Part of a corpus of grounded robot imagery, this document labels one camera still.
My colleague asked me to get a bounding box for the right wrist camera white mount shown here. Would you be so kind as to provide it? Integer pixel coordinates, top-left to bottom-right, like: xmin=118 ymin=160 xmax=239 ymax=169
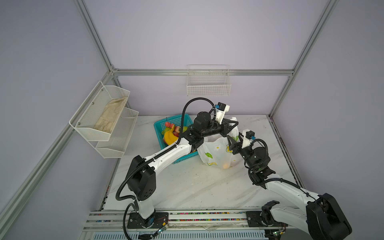
xmin=242 ymin=129 xmax=256 ymax=149

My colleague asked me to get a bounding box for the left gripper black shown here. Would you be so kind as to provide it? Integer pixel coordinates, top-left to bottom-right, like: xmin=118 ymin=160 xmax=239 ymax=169
xmin=201 ymin=118 xmax=238 ymax=138

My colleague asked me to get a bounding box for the beige cloth in shelf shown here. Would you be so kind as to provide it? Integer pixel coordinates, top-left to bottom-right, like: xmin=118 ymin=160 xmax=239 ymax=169
xmin=94 ymin=97 xmax=128 ymax=134

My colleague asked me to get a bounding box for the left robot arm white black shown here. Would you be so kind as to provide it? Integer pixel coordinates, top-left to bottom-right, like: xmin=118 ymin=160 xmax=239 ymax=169
xmin=115 ymin=97 xmax=239 ymax=221

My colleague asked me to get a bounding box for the yellow banana bunch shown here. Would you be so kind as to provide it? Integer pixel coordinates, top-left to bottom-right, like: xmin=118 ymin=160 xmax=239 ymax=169
xmin=163 ymin=124 xmax=179 ymax=146

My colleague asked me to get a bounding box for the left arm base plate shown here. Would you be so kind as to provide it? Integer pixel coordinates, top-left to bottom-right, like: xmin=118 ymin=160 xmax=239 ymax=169
xmin=127 ymin=212 xmax=169 ymax=229

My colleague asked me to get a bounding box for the white plastic bag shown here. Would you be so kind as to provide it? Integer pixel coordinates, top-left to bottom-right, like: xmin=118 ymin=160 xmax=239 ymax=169
xmin=197 ymin=117 xmax=240 ymax=170

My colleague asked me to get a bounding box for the aluminium frame rail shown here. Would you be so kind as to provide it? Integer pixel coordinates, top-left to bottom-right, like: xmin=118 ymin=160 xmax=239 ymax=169
xmin=113 ymin=69 xmax=294 ymax=76

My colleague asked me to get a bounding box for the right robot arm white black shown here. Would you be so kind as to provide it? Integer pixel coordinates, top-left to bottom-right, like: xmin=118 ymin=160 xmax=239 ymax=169
xmin=227 ymin=136 xmax=353 ymax=240

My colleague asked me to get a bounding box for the upper white mesh shelf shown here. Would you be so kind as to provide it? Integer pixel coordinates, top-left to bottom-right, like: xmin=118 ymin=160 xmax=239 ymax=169
xmin=69 ymin=82 xmax=130 ymax=142

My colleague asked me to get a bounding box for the white wire wall basket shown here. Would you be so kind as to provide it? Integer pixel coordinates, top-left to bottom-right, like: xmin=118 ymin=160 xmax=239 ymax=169
xmin=187 ymin=65 xmax=232 ymax=97

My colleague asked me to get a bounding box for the teal plastic basket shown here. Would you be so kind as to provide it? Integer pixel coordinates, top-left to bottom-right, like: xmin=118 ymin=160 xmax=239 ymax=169
xmin=153 ymin=113 xmax=199 ymax=165

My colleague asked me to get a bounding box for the white mesh shelf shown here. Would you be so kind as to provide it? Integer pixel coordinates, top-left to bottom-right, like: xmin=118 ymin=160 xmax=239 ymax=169
xmin=95 ymin=108 xmax=139 ymax=159
xmin=69 ymin=82 xmax=130 ymax=142

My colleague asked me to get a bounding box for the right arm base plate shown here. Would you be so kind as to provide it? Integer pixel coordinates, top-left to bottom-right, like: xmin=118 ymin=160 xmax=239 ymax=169
xmin=246 ymin=210 xmax=287 ymax=228

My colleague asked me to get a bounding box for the lower white mesh shelf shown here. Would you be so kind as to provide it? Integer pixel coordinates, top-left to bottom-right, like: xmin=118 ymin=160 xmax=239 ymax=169
xmin=95 ymin=108 xmax=139 ymax=159

